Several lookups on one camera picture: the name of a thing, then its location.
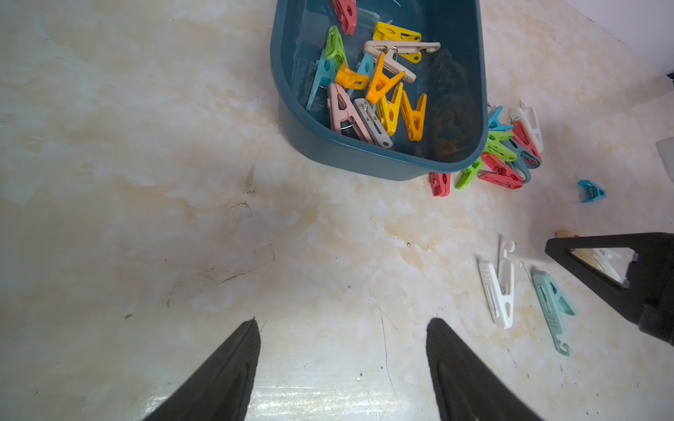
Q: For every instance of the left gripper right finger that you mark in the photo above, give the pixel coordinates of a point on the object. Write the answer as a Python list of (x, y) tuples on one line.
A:
[(465, 388)]

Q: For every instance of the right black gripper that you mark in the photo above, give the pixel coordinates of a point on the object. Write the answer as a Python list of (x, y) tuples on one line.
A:
[(647, 299)]

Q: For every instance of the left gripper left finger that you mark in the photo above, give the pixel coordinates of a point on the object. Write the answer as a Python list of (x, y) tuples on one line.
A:
[(221, 388)]

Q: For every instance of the beige clothespin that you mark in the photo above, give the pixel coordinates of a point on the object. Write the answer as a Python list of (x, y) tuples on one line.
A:
[(567, 233)]

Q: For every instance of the mint clothespin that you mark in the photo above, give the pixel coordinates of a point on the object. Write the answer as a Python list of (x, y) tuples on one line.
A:
[(554, 304)]

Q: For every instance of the orange clothespin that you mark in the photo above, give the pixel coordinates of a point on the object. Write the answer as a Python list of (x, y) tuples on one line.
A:
[(350, 79), (380, 83), (414, 118)]

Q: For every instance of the pink clothespin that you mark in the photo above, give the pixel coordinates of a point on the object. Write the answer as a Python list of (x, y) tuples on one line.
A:
[(346, 13)]

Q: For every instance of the red clothespin near box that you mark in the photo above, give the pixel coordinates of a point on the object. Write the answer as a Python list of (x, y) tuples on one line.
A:
[(440, 184)]

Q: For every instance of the dark teal storage box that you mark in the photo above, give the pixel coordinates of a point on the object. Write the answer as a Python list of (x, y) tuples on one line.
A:
[(391, 89)]

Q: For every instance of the pale pink clothespin box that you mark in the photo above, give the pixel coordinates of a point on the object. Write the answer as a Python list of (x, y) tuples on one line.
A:
[(342, 110)]

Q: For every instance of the blue clothespin in box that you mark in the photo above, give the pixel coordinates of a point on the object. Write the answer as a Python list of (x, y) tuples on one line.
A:
[(324, 75)]

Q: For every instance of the yellow clothespin in box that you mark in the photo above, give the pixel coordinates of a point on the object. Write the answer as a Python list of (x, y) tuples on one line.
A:
[(384, 31)]

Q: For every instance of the green clothespin in box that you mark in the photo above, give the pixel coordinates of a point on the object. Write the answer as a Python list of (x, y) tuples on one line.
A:
[(335, 49)]

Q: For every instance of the blue clothespin right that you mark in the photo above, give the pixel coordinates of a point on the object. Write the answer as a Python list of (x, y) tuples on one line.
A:
[(592, 192)]

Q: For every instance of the slate clothespin in pile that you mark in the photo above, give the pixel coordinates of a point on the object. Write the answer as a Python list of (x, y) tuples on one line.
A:
[(525, 161)]

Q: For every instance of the red clothespin in pile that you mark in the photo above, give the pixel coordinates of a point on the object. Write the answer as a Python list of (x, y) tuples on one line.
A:
[(499, 173)]

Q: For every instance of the crimson clothespin beside white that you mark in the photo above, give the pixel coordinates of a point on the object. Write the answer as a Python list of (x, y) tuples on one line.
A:
[(523, 139)]

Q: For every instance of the white clothespin top pile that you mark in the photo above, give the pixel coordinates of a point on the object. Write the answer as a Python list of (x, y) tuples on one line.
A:
[(528, 117)]

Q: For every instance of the green clothespin in pile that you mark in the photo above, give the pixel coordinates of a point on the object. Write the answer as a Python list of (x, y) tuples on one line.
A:
[(497, 145)]

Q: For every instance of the blue clothespin in pile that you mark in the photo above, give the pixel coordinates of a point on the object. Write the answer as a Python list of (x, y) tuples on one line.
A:
[(494, 124)]

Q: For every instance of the grey clothespin lower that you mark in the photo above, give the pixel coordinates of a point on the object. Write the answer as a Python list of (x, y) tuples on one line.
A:
[(377, 134)]

